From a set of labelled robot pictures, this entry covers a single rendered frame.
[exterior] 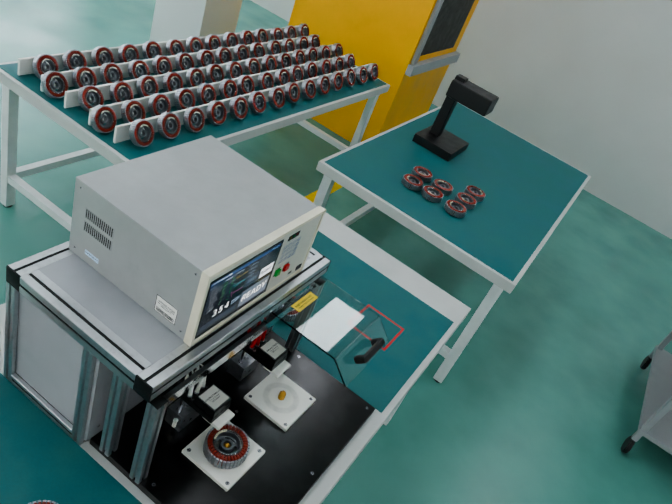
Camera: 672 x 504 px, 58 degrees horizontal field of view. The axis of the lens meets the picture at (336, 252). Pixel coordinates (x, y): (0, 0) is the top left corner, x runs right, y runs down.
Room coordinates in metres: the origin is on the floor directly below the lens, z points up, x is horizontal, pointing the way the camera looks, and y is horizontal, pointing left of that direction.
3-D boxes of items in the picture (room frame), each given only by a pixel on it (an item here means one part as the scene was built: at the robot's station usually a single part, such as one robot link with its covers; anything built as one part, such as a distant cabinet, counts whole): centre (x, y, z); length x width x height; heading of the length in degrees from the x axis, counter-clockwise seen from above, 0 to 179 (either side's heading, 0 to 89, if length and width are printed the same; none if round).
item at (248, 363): (1.21, 0.12, 0.80); 0.08 x 0.05 x 0.06; 161
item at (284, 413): (1.16, -0.02, 0.78); 0.15 x 0.15 x 0.01; 71
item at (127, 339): (1.16, 0.32, 1.09); 0.68 x 0.44 x 0.05; 161
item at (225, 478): (0.94, 0.06, 0.78); 0.15 x 0.15 x 0.01; 71
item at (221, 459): (0.94, 0.06, 0.80); 0.11 x 0.11 x 0.04
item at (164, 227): (1.17, 0.32, 1.22); 0.44 x 0.39 x 0.20; 161
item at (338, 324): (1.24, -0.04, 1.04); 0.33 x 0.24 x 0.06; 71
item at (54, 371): (0.87, 0.50, 0.91); 0.28 x 0.03 x 0.32; 71
